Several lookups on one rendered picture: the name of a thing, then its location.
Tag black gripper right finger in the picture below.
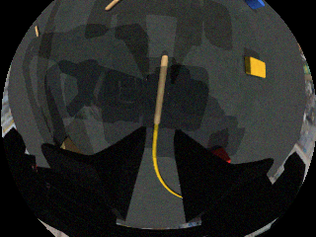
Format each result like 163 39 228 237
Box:
174 129 274 224

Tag blue cylinder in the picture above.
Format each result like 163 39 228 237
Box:
245 0 265 9

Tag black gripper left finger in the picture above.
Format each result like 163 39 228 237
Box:
40 126 146 221

